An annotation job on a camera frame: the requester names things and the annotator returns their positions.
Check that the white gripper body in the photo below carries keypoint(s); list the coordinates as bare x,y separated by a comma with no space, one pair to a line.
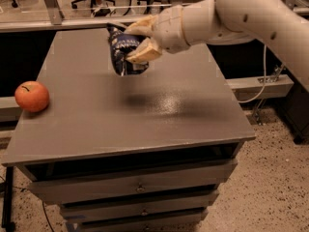
169,28

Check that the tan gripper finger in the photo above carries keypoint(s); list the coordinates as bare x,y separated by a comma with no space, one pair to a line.
146,51
142,27

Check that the blue chip bag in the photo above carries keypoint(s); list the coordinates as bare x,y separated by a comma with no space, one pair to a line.
121,44

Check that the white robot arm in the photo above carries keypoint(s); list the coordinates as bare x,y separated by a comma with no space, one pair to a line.
222,22

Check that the red apple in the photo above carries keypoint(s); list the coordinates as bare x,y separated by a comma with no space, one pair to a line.
32,96

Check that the seated person leg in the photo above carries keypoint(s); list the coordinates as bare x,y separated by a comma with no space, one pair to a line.
99,9

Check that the grey drawer cabinet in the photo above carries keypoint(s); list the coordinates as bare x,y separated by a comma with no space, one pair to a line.
179,111

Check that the middle grey drawer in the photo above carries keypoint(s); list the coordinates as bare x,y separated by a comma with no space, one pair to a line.
141,207

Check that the grey drawer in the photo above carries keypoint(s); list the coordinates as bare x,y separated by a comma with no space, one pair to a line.
139,181
141,207
143,224

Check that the top grey drawer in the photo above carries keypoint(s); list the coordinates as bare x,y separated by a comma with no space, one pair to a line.
139,181

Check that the bottom grey drawer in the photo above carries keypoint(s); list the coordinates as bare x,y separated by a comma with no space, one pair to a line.
143,224

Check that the black stand leg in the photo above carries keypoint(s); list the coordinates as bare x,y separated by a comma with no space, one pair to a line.
6,187

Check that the metal railing frame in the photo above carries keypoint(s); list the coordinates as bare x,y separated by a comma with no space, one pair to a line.
42,15

